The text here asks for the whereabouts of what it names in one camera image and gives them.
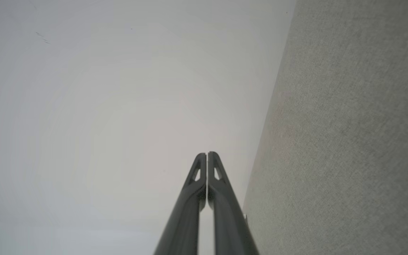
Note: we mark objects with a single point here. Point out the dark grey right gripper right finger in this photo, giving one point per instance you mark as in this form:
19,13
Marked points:
228,219

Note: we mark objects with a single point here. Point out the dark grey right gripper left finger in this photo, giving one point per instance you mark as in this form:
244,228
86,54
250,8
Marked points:
186,219

